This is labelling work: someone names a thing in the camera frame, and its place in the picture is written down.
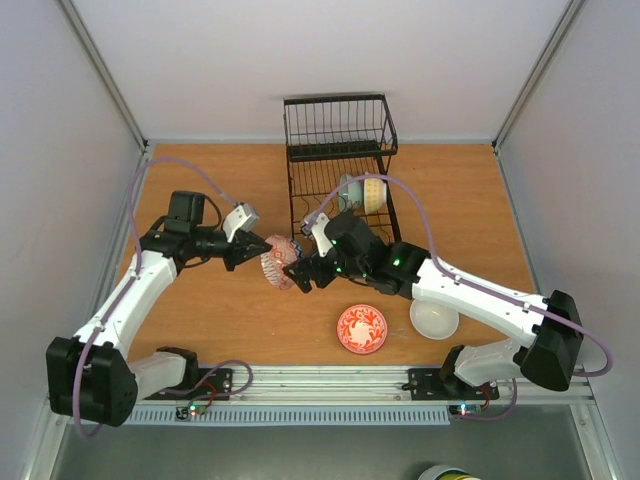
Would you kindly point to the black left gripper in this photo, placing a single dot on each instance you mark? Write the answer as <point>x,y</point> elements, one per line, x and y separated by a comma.
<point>243,251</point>

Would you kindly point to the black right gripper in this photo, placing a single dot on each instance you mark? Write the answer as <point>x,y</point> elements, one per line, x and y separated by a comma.
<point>314,272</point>

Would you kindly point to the mint green ceramic bowl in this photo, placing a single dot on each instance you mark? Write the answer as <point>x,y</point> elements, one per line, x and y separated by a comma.
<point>350,195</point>

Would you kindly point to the sun pattern ceramic bowl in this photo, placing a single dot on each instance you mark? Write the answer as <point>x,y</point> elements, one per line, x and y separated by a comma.
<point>374,194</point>

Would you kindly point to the black wire dish rack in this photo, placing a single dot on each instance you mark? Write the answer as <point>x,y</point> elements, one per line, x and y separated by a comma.
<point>327,137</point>

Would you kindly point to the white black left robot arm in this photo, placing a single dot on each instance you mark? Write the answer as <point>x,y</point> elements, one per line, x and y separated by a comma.
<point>89,375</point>

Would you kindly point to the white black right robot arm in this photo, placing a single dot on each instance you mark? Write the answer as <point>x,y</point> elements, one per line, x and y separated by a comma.
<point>542,337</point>

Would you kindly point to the red floral pattern bowl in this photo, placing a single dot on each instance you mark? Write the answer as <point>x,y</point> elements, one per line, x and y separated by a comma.
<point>362,329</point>

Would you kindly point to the white ceramic bowl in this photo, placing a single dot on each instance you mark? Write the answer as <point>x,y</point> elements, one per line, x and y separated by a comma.
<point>433,321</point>

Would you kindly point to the left small circuit board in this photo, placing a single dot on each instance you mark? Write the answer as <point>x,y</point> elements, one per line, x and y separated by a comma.
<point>187,413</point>

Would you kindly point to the small circuit board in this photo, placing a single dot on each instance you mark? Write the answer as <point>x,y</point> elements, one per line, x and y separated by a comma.
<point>187,413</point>
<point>465,410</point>

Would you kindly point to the right small circuit board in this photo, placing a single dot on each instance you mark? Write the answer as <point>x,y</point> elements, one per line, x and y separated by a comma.
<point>465,410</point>

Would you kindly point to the white yellow round container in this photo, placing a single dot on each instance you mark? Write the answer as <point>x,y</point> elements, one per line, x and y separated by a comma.
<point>445,472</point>

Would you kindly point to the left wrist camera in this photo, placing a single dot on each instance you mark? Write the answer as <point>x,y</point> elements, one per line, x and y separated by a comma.
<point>242,218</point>

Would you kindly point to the aluminium front frame rail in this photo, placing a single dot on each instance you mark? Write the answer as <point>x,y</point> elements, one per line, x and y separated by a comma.
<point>371,385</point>

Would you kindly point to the grey slotted cable duct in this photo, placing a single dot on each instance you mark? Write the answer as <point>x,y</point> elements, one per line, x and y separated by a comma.
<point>285,416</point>

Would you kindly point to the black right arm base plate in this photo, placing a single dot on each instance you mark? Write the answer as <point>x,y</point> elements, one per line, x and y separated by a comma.
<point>435,385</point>

